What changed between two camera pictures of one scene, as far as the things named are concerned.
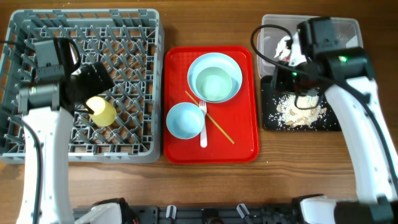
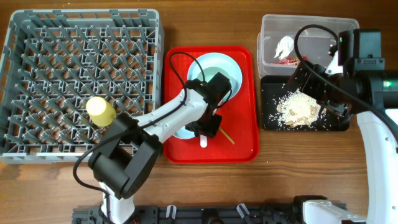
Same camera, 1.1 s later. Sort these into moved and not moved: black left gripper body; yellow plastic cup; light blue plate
Moved: black left gripper body
Not moved: yellow plastic cup; light blue plate
